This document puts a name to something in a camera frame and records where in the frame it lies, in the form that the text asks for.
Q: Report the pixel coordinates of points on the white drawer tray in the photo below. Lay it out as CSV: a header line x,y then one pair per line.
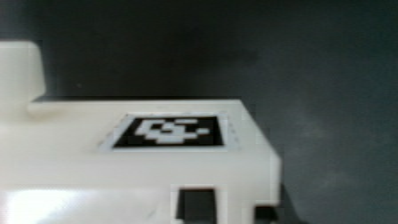
x,y
127,162

